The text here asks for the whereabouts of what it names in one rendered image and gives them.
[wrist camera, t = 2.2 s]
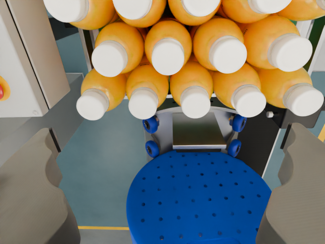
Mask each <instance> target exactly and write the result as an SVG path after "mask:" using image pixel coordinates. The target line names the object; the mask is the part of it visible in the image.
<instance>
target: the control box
mask: <svg viewBox="0 0 325 244"><path fill-rule="evenodd" d="M0 85H1V86H2V88H3V91H4V96H3V98H2V99H0V118H5V117H42V116H43V115H44V114H46V113H47V112H48V110H49V109H51V108H52V107H53V106H54V105H55V104H56V103H57V102H58V101H59V100H60V99H61V98H63V97H64V96H65V95H66V94H67V93H68V92H69V91H70V90H71V89H70V85H69V82H68V79H67V76H66V73H65V70H64V67H63V63H62V60H61V57H60V54H59V50H58V47H57V44H56V40H55V37H54V34H53V31H52V28H51V25H50V22H49V18H48V15H47V12H46V9H45V6H44V2H43V0H0Z"/></svg>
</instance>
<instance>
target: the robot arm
mask: <svg viewBox="0 0 325 244"><path fill-rule="evenodd" d="M280 149H283V152H284V154H285V156H284V159H283V161H282V164H281V167H280V170H279V172H278V178H279V180H280V182H281V186H279V187H276V188H274V189H273V190H272V193H271V195H270V198H269V201H268V203H267V206H266V209H265V211H264V214H263V217H262V219H261V223H260V226H259V229H258V232H257V235H256V239H255V243H256V244H325V144H324V143H323V142H322V141H321V140H320V139H319V138H318V137H316V136H315V135H314V134H313V133H312V132H310V131H309V130H308V129H307V128H306V127H304V126H303V125H302V124H300V123H296V122H295V123H290V122H289V123H288V126H287V128H286V131H285V134H284V137H283V140H282V144H281V147H280ZM59 152H61V149H60V146H59V141H58V138H57V134H56V132H55V129H54V128H53V127H51V128H43V129H41V130H40V131H38V132H37V133H36V134H35V135H34V136H33V137H32V138H31V139H29V140H28V141H27V142H26V143H25V144H24V145H23V146H22V147H21V148H20V149H18V150H17V151H16V152H15V153H14V154H13V155H12V156H11V157H10V158H9V159H8V160H7V161H6V162H5V163H4V164H3V165H2V166H1V167H0V244H80V241H81V237H80V233H79V229H78V225H77V221H76V218H75V215H74V213H73V211H72V209H71V207H70V205H69V203H68V201H67V199H66V196H65V194H64V192H63V191H62V190H61V189H60V188H59V184H60V182H61V180H62V173H61V171H60V169H59V167H58V165H57V162H56V158H57V156H58V154H59Z"/></svg>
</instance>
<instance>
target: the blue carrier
mask: <svg viewBox="0 0 325 244"><path fill-rule="evenodd" d="M271 193H272V191H271V189H270V188H269V186H268V185H267V184H266V182H265V181H264V180H263V179H262V178H261V176H260V175H259V174H258V173H256V172H255V171H254V170H253V169H252V168H250V167H249V166H248V165H246V164H245V163H243V162H242V161H240V160H238V159H236V158H234V157H232V156H230V155H228V154H225V153H222V152H176V150H173V151H169V152H166V153H164V154H161V155H159V156H157V157H155V158H154V159H152V160H151V161H149V162H148V163H147V164H146V165H144V166H143V167H142V168H141V170H140V171H139V172H138V173H137V175H136V176H135V178H134V180H133V182H132V184H131V186H130V188H129V192H128V195H127V201H126V215H127V221H128V226H129V230H130V234H131V238H132V242H133V244H256V243H255V239H256V235H257V232H258V229H259V226H260V223H261V219H262V217H263V214H264V211H265V209H266V206H267V203H268V201H269V198H270V195H271Z"/></svg>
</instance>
